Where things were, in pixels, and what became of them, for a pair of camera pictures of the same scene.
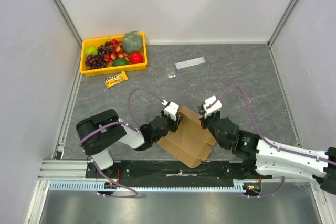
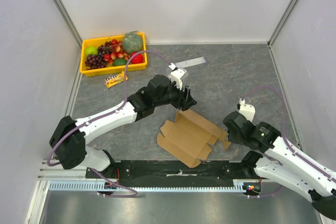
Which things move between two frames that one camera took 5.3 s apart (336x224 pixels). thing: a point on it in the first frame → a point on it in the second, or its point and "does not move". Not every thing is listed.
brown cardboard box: [191, 141] does not move
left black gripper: [175, 124] → [185, 100]
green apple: [91, 50] does not move
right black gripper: [208, 120] → [232, 131]
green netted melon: [132, 42] does not move
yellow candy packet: [116, 79] does not move
